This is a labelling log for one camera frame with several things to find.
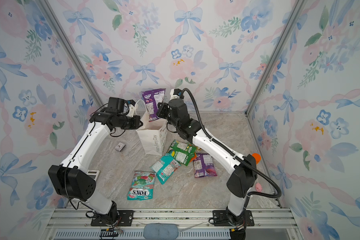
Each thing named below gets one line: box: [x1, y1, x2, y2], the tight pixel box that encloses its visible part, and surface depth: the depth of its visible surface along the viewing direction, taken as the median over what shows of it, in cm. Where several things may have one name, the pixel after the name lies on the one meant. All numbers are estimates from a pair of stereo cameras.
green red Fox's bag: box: [127, 170, 157, 201], surface depth 83 cm
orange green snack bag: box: [189, 146, 202, 163], surface depth 95 cm
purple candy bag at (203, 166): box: [193, 153, 218, 178], surface depth 91 cm
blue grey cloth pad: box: [143, 223, 179, 240], surface depth 70 cm
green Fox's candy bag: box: [167, 139, 197, 166], surface depth 96 cm
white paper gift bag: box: [135, 111, 169, 156], surface depth 83 cm
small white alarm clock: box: [114, 142, 126, 152], surface depth 100 cm
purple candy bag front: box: [141, 88, 166, 122], surface depth 76 cm
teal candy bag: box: [150, 153, 181, 185], surface depth 90 cm
